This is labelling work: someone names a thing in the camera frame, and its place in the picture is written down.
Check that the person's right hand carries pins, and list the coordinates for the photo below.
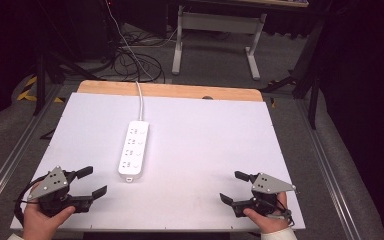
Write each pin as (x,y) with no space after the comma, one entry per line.
(271,221)

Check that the white power strip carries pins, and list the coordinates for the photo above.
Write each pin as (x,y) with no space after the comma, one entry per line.
(134,151)

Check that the black metal stand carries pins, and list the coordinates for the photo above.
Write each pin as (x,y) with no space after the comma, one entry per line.
(40,80)
(310,73)

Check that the white table sheet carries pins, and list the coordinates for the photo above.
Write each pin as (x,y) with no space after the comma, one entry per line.
(196,150)

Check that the yellow black floor tape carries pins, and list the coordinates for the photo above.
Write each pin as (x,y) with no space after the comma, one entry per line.
(28,95)

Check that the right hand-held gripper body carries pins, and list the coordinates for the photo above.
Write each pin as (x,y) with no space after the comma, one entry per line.
(269,185)

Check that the person's left hand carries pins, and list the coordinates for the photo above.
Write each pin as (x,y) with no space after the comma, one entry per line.
(40,225)

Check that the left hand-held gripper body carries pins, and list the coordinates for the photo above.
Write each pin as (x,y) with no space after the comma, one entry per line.
(52,181)

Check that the aluminium floor rail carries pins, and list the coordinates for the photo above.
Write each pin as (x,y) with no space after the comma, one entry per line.
(326,166)
(11,160)

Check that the white metal table frame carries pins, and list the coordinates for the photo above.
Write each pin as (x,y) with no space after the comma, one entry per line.
(218,23)

